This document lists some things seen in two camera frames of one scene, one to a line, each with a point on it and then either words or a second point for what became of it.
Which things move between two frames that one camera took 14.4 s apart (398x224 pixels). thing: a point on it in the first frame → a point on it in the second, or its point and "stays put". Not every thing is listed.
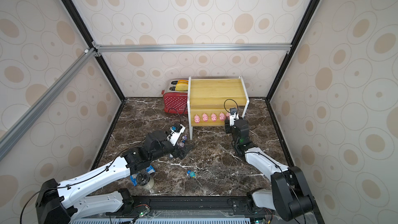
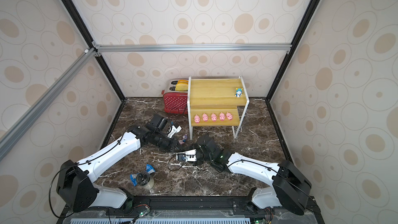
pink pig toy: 222,116 stays put
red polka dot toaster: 175,96 stays put
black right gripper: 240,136 → 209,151
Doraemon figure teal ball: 191,173 → 239,92
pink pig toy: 213,117 stays put
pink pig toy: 197,119 stays put
